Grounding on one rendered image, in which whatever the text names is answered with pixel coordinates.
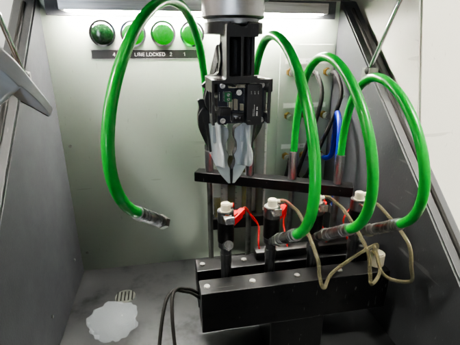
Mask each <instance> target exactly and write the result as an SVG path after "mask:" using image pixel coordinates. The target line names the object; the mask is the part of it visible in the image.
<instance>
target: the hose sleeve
mask: <svg viewBox="0 0 460 345"><path fill-rule="evenodd" d="M137 207H139V208H140V209H141V210H142V214H141V216H140V217H139V218H134V217H132V218H133V219H134V220H137V221H140V222H145V223H147V224H150V225H153V226H155V227H162V226H164V224H165V222H166V219H165V217H164V216H163V215H161V214H159V213H156V212H153V211H151V210H149V209H147V208H145V207H141V206H137Z"/></svg>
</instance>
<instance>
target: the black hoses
mask: <svg viewBox="0 0 460 345"><path fill-rule="evenodd" d="M331 74H332V75H333V74H334V75H335V78H336V80H337V83H338V86H339V97H338V100H337V105H336V106H335V110H334V112H333V115H332V117H331V119H330V121H329V124H328V125H327V128H326V130H325V132H324V134H323V136H322V139H321V141H320V150H321V148H322V145H323V144H324V141H325V140H326V138H327V135H328V133H329V131H330V129H331V127H332V124H333V122H334V113H335V111H336V110H339V108H340V105H341V103H342V99H343V93H344V90H343V85H342V80H341V78H340V76H339V74H338V72H337V71H335V70H333V71H331ZM312 75H315V76H316V79H317V80H318V84H319V88H320V99H319V103H318V108H317V111H316V123H317V122H318V118H319V115H320V112H321V109H322V104H323V101H324V86H323V82H322V79H321V77H320V74H319V72H318V71H313V73H312ZM307 150H308V148H307V141H306V143H305V147H304V149H303V153H302V155H301V159H300V162H299V164H298V167H297V177H299V176H298V175H299V172H300V170H301V167H302V165H303V162H304V159H305V156H306V153H307ZM288 161H289V157H288V159H287V166H286V169H285V174H284V176H286V177H287V176H288V164H289V162H288ZM303 178H309V167H308V169H307V171H306V173H305V174H304V175H303Z"/></svg>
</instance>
